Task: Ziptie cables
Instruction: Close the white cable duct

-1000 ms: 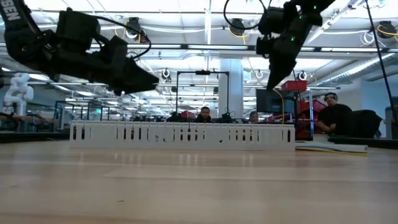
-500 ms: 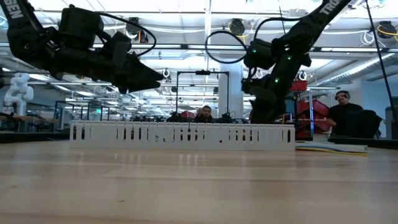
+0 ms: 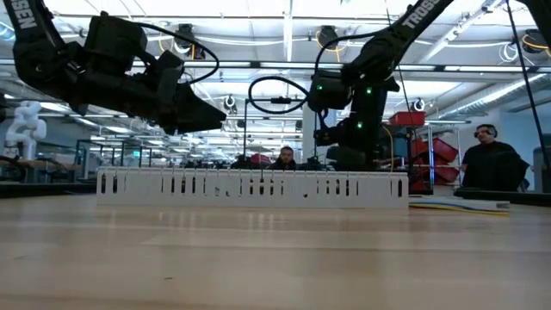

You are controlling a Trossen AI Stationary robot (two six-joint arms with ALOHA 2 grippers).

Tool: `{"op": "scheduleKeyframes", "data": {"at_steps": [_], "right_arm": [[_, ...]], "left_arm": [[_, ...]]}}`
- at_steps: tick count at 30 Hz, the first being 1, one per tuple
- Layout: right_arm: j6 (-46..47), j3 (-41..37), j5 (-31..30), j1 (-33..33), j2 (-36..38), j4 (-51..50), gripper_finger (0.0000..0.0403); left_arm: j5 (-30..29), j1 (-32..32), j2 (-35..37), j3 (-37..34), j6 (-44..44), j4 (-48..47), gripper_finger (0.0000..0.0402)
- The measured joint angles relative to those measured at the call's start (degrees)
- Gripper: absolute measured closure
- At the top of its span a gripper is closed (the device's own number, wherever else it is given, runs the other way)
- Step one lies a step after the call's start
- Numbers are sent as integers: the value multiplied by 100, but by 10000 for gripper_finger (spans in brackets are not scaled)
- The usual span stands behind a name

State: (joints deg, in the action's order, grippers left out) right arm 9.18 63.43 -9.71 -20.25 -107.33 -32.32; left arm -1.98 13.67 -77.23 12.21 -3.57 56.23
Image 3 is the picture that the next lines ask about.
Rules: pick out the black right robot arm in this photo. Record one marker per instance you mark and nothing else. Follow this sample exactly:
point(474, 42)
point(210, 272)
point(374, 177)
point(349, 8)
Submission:
point(387, 47)

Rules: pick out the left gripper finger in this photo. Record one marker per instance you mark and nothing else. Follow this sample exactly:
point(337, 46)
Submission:
point(189, 122)
point(193, 101)

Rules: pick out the long ceiling light bar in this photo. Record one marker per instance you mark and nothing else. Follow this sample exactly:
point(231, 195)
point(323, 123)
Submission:
point(301, 64)

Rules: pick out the white building column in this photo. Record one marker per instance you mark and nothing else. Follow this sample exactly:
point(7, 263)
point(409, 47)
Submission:
point(307, 138)

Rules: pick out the red storage bin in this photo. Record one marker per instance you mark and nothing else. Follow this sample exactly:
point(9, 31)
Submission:
point(406, 119)
point(417, 185)
point(445, 150)
point(419, 148)
point(447, 174)

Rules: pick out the grey cabinet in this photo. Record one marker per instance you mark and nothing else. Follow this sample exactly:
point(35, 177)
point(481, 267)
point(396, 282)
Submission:
point(543, 172)

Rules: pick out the black gantry frame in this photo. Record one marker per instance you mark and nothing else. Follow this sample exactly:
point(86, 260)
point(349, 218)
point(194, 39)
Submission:
point(280, 100)

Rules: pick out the metal shelf rack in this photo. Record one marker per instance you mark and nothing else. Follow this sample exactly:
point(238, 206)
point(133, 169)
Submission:
point(431, 129)

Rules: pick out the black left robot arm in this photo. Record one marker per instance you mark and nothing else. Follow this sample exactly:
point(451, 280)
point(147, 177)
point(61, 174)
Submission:
point(30, 56)

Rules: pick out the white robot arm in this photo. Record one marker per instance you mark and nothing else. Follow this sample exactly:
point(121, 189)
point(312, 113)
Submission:
point(26, 125)

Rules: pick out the person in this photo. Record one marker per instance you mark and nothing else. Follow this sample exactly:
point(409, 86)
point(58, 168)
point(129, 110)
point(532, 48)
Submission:
point(284, 160)
point(490, 163)

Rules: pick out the red background box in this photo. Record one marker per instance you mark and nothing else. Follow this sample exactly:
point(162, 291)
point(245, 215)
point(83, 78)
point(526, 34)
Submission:
point(260, 159)

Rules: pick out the silver ventilation duct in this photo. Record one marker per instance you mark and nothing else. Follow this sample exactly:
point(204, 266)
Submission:
point(508, 92)

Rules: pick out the white duct cover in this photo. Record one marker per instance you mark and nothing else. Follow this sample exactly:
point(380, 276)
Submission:
point(473, 201)

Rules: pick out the black monitor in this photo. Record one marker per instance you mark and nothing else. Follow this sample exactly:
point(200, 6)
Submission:
point(398, 144)

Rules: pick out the black background workstation frame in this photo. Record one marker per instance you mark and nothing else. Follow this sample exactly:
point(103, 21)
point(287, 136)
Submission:
point(122, 155)

